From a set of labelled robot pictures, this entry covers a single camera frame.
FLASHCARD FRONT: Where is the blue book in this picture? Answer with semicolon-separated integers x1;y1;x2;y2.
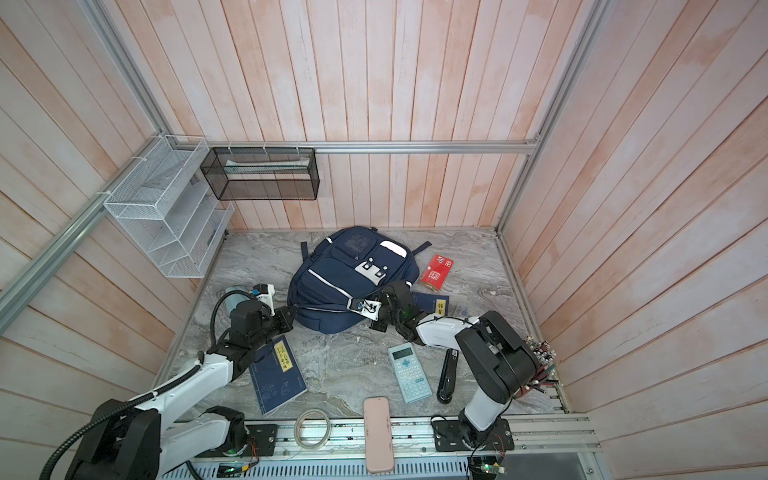
413;292;450;316
249;335;307;415

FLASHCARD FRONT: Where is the navy blue student backpack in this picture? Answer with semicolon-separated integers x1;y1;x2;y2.
287;226;431;334

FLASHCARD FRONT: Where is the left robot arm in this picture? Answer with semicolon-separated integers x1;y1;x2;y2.
40;299;296;479

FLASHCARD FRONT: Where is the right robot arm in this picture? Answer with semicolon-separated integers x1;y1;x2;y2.
348;281;545;444

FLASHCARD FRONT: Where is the red card box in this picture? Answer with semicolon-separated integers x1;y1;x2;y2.
420;254;454;292

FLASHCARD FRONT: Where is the light blue calculator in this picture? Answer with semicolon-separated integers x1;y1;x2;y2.
388;343;432;404

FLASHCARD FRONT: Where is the black stapler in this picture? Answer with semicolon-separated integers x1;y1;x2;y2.
436;349;459;404

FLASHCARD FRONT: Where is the clear tape roll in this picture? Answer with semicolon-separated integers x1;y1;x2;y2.
293;408;332;450

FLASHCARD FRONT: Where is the pink pencil case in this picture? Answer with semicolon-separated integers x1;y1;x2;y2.
363;397;395;474

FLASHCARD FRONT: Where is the red pen holder cup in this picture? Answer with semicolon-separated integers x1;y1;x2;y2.
515;336;559;399

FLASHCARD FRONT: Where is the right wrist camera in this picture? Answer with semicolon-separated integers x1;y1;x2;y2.
347;298;382;321

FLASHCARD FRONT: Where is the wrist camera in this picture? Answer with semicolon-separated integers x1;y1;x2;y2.
251;283;275;315
347;298;382;321

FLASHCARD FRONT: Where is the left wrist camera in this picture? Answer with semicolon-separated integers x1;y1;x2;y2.
251;283;275;315

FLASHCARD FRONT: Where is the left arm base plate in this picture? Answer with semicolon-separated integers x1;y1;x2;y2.
197;423;278;460

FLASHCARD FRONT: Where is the aluminium mounting rail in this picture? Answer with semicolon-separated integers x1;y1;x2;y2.
101;412;601;480

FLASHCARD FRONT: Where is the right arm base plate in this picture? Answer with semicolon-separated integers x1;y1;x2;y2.
430;416;515;452

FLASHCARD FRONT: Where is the black mesh wall basket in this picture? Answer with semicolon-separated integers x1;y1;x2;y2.
201;146;320;201

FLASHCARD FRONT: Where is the white wire mesh shelf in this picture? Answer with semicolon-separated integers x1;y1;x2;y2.
104;135;234;279

